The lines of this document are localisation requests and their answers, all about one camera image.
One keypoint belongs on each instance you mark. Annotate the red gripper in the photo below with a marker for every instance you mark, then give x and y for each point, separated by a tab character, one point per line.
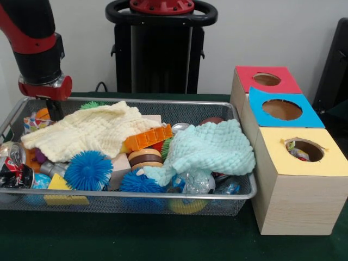
54	92

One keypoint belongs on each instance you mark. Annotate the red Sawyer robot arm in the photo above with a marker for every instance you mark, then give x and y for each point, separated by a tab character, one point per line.
35	54

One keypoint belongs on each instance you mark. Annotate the shallow mesh bin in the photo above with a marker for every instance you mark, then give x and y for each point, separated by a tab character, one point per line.
190	114

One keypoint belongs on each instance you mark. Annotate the wooden three-hole box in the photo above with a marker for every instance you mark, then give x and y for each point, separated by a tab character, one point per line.
296	190

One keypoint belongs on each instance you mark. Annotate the orange toy basketball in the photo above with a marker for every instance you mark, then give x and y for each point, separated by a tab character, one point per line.
43	113

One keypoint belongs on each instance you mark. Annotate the cream waffle cloth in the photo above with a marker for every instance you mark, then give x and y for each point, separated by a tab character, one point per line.
81	127

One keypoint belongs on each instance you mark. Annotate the green spiky ball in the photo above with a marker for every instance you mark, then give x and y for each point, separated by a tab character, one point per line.
89	104

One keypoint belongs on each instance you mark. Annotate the blue spiky ball with eyes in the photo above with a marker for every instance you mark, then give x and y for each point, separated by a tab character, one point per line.
88	171

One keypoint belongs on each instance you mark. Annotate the crushed soda can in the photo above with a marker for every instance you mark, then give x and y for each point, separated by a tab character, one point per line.
13	168

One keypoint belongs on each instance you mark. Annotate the yellow foam wedge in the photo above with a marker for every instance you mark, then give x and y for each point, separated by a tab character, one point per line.
58	183

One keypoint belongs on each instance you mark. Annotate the orange plastic toy block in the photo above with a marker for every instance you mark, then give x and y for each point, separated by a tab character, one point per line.
149	137

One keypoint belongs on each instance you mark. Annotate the toy burger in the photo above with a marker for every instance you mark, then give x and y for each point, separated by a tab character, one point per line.
145	159

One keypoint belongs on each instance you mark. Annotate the mint green waffle cloth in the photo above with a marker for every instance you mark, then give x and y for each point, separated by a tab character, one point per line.
212	146

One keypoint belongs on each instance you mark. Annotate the dark green table cloth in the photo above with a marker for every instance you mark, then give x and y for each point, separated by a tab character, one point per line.
163	239

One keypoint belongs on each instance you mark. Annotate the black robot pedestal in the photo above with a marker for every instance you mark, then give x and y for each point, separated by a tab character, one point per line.
160	54

